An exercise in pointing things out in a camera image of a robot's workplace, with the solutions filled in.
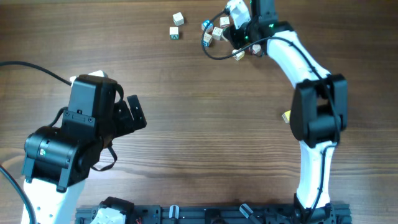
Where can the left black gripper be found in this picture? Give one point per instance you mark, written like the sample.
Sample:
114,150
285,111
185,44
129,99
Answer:
126,123

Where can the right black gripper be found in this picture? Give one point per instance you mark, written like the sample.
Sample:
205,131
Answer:
232,35

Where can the yellow letter K block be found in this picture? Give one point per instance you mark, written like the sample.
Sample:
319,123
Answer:
286,116

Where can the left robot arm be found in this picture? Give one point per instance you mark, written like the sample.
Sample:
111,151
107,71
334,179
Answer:
58,160

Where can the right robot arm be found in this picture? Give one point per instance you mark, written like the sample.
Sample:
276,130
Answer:
318,114

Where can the white block red letter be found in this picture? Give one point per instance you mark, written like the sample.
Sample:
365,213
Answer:
254,49

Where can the white block red side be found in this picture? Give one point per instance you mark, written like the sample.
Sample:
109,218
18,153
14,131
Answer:
224,22

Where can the white block yellow side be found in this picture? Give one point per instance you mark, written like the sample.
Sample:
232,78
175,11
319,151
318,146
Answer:
238,55

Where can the white block grey picture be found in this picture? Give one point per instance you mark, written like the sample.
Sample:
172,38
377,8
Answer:
217,33

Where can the blue letter P block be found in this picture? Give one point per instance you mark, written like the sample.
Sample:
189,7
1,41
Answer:
207,26

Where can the plain white wooden block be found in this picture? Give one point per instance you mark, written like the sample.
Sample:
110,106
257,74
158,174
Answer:
178,19

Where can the white block green side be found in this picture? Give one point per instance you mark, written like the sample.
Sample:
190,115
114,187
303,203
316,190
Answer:
174,33

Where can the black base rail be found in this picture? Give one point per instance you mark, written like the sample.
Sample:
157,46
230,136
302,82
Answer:
199,214

